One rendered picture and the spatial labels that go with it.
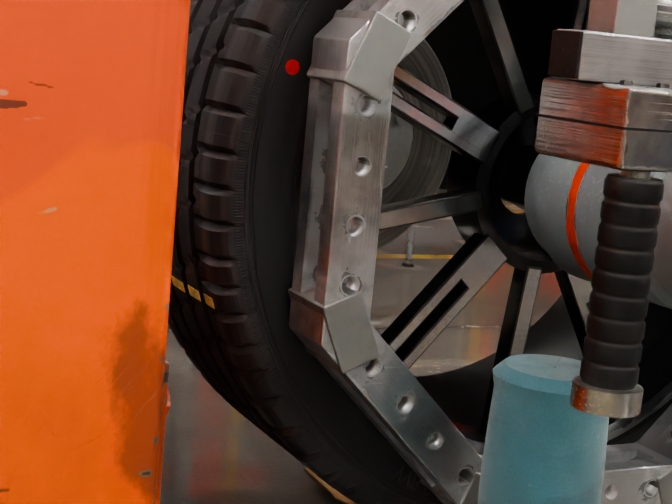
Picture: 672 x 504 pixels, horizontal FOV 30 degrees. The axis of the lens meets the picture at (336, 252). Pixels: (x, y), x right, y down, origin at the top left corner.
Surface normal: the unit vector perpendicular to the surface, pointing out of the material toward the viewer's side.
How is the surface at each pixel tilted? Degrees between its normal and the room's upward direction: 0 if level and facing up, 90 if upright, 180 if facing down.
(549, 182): 79
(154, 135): 90
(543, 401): 102
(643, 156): 90
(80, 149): 90
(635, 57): 90
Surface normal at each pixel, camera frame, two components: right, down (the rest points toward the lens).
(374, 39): 0.44, 0.18
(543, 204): -0.90, 0.06
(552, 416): -0.10, 0.11
